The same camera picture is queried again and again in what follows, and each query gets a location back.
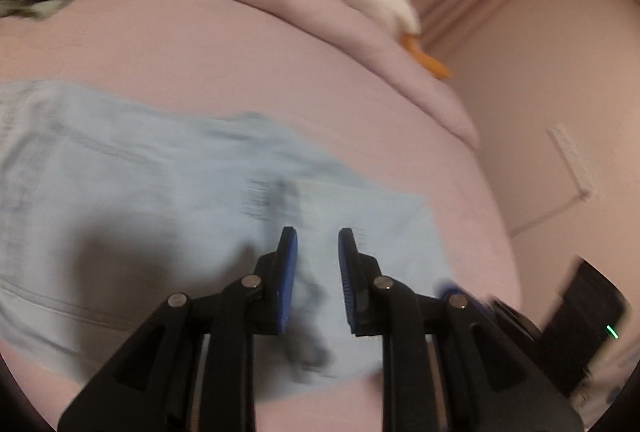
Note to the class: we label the white wall socket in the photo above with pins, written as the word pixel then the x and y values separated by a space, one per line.
pixel 572 162

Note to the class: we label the light blue strawberry print pants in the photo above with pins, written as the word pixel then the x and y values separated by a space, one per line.
pixel 150 192

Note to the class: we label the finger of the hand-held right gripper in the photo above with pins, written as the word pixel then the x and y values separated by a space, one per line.
pixel 447 287

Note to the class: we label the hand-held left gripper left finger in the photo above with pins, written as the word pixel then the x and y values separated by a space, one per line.
pixel 287 277

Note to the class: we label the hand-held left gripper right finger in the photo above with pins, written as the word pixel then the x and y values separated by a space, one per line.
pixel 347 282

